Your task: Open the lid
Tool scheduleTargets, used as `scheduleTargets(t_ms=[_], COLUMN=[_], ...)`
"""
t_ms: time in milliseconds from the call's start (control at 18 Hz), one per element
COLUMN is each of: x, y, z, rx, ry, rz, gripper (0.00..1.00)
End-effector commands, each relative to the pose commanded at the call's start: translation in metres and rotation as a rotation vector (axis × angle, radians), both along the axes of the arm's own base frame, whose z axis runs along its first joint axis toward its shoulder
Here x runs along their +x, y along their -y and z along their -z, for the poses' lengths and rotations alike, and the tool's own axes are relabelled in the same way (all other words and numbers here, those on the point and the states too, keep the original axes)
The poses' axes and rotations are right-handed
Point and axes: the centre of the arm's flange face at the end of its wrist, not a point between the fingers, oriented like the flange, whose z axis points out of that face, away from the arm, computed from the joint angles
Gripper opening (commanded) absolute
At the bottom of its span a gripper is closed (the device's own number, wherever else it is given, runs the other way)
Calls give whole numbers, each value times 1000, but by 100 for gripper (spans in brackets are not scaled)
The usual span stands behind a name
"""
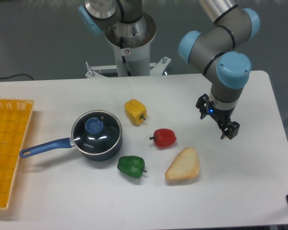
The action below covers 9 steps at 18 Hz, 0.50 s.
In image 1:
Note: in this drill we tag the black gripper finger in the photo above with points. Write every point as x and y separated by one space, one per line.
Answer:
204 105
229 129

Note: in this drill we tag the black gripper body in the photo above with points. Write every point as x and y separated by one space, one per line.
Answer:
220 111

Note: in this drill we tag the glass pot lid blue knob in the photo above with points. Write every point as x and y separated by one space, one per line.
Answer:
97 132

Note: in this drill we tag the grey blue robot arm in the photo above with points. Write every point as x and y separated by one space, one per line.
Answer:
212 54

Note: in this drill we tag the red bell pepper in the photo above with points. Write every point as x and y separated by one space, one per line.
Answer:
163 137

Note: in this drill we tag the slice of bread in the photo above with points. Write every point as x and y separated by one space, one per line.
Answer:
185 165

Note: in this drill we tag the yellow bell pepper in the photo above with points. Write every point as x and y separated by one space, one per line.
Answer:
135 111

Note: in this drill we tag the green bell pepper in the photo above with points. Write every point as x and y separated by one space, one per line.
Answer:
132 166

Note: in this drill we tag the dark blue saucepan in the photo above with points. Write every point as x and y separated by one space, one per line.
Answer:
60 144

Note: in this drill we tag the yellow woven basket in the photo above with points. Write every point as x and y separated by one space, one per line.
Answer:
15 116

